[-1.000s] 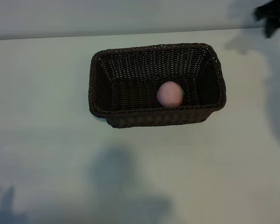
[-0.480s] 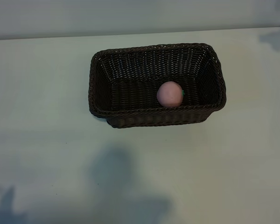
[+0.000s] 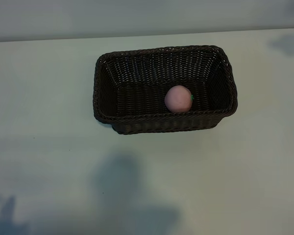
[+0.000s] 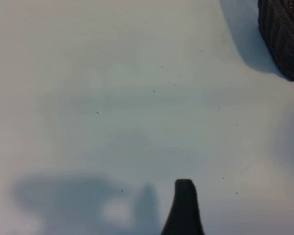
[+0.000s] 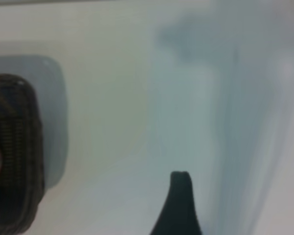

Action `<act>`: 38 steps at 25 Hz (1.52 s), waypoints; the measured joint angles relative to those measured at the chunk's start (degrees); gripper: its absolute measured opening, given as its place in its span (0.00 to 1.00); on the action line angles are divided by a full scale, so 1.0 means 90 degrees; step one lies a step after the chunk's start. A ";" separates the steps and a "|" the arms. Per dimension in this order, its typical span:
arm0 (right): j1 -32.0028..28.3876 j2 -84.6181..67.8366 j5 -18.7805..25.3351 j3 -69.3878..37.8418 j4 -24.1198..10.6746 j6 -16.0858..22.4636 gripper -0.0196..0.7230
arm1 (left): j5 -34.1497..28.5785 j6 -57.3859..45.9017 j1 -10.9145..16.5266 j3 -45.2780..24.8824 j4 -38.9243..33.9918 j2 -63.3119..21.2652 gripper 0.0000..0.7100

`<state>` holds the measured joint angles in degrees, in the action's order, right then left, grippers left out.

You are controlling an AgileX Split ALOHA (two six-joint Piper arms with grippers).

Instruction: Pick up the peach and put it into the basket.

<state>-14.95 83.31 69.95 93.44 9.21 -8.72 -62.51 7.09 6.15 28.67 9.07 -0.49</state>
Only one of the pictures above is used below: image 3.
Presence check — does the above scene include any pink peach with green leaf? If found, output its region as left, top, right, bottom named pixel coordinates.
left=164, top=85, right=194, bottom=113

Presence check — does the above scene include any dark brown wicker basket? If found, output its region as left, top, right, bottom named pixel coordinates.
left=90, top=45, right=239, bottom=135

